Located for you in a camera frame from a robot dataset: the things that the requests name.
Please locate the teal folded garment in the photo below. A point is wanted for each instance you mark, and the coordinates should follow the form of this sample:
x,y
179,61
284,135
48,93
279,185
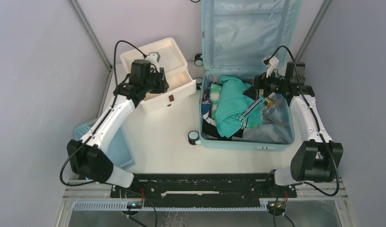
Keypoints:
x,y
234,109

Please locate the light blue hard-shell suitcase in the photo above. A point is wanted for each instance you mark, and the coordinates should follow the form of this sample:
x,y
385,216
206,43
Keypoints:
x,y
236,36

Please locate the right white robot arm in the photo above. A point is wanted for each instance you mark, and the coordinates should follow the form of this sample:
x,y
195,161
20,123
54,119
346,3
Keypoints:
x,y
318,157

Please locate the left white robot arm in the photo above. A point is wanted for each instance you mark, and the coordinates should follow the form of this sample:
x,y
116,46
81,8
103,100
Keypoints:
x,y
87,156

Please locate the aluminium frame rails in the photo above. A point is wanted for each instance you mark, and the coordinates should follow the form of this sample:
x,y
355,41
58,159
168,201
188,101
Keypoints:
x,y
316,205

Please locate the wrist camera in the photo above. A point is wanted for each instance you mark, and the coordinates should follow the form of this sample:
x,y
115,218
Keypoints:
x,y
271,63
154,58

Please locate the dark blue patterned clothing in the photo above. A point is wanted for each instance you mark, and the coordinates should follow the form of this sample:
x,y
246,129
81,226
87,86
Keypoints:
x,y
207,109

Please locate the white three-drawer storage cabinet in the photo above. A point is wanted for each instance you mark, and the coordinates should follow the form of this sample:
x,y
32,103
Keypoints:
x,y
171,81

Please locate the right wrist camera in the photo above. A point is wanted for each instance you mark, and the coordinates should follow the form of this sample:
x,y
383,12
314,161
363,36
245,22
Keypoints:
x,y
271,63

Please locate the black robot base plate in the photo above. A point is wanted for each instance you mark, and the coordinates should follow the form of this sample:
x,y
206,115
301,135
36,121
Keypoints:
x,y
203,191

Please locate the light blue perforated plastic basket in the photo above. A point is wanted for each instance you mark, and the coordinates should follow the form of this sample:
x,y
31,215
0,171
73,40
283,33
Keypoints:
x,y
118,151

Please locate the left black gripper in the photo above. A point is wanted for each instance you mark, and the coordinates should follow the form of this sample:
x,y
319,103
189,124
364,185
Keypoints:
x,y
163,85

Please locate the green white patterned cloth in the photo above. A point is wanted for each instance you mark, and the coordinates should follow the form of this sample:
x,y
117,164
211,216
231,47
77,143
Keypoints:
x,y
215,91

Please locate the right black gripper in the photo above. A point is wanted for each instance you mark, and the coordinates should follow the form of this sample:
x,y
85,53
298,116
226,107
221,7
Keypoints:
x,y
260,82

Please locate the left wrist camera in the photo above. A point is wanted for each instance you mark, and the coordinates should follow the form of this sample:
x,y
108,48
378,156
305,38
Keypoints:
x,y
154,58

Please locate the brown items in suitcase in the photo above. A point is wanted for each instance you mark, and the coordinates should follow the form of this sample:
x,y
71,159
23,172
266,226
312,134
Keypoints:
x,y
268,101

